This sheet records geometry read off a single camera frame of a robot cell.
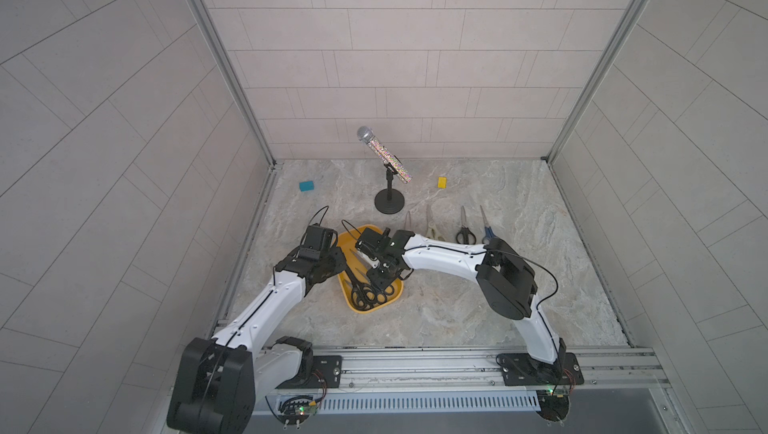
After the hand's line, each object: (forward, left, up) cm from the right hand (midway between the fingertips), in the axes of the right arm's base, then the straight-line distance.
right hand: (380, 280), depth 87 cm
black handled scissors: (+13, -28, 0) cm, 31 cm away
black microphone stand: (+28, -4, +2) cm, 28 cm away
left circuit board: (-30, +19, +3) cm, 35 cm away
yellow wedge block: (+35, -24, +3) cm, 42 cm away
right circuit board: (-32, -41, -6) cm, 53 cm away
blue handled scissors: (+14, -36, 0) cm, 38 cm away
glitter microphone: (+31, +1, +30) cm, 43 cm away
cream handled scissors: (+15, -18, +1) cm, 23 cm away
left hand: (+6, +10, +6) cm, 13 cm away
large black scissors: (-5, +4, +3) cm, 7 cm away
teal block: (+36, +26, +3) cm, 45 cm away
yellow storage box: (0, +6, +24) cm, 24 cm away
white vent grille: (-30, -12, 0) cm, 32 cm away
